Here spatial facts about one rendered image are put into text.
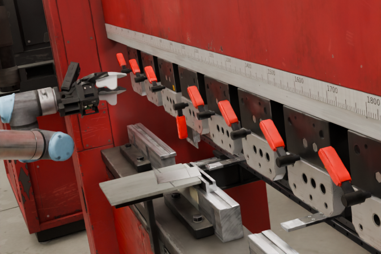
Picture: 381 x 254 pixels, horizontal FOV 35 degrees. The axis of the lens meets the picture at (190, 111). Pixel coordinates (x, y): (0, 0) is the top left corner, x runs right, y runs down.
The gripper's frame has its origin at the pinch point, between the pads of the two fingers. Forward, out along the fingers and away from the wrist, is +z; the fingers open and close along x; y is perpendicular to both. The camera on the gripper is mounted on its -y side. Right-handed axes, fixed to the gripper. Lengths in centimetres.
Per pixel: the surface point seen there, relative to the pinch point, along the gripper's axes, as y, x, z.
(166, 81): 5.7, 2.6, 11.8
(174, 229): 40.9, -19.9, 4.6
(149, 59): -9.2, -3.5, 11.8
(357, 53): 68, 79, 12
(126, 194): 30.1, -12.7, -6.9
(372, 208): 84, 63, 12
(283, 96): 57, 56, 12
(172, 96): 12.0, 3.6, 11.5
